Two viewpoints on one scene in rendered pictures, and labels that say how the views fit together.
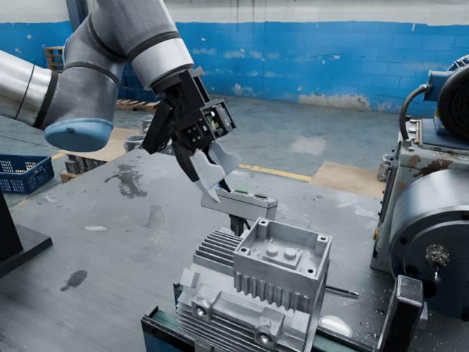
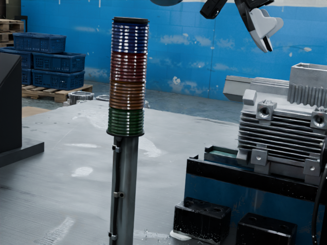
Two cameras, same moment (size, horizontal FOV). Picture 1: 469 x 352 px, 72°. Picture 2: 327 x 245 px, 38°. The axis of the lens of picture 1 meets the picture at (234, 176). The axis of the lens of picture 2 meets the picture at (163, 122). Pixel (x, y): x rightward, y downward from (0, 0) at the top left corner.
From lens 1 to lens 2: 63 cm
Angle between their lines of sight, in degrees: 13
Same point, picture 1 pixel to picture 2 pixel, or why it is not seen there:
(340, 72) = not seen: hidden behind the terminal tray
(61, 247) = (54, 153)
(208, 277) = (264, 97)
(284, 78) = (239, 72)
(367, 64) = not seen: outside the picture
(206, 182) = (259, 32)
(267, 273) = (318, 78)
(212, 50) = not seen: hidden behind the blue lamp
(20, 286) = (28, 171)
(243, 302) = (296, 109)
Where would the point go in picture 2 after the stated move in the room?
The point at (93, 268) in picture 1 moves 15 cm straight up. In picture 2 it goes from (97, 166) to (99, 113)
